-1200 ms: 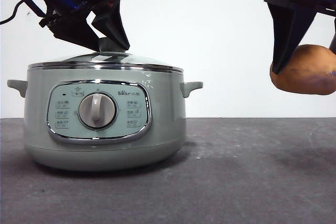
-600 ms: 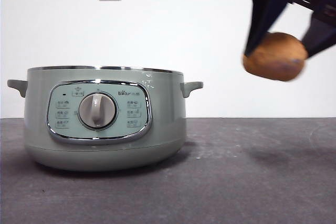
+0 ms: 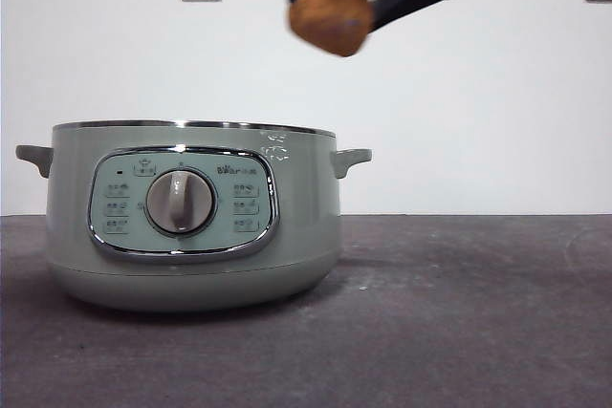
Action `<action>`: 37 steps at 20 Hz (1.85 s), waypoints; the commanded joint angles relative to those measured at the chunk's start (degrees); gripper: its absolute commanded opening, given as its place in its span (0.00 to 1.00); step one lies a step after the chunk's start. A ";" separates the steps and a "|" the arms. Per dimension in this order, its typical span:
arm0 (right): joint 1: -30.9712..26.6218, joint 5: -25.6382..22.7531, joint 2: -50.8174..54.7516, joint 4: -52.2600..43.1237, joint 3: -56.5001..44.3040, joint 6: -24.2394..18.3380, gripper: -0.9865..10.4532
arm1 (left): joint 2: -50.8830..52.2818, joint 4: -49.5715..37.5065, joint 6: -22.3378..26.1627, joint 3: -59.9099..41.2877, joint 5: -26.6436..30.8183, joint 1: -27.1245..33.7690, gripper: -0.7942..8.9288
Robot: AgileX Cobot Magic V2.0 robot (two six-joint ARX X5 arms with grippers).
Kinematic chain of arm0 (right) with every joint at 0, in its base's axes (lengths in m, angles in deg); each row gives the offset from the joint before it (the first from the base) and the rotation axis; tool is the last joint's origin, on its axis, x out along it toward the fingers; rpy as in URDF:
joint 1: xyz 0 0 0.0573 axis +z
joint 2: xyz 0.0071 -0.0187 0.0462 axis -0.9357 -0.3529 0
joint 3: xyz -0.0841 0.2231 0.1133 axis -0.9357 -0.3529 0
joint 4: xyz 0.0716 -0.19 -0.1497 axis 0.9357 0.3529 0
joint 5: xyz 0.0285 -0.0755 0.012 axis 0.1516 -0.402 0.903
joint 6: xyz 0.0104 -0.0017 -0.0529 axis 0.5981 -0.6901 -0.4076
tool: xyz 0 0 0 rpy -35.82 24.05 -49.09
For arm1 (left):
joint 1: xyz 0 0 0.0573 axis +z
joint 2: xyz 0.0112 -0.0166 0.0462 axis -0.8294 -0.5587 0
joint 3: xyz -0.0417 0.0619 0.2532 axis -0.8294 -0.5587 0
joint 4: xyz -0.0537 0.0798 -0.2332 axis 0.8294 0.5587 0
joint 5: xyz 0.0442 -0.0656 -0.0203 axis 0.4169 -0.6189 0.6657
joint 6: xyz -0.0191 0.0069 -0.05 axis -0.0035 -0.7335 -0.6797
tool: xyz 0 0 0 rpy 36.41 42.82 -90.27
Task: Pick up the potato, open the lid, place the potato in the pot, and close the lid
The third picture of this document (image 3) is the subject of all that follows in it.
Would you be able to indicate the brown potato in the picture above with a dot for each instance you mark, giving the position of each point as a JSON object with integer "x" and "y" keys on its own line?
{"x": 330, "y": 16}

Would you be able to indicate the green electric cooking pot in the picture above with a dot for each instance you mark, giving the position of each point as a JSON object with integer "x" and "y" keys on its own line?
{"x": 301, "y": 217}

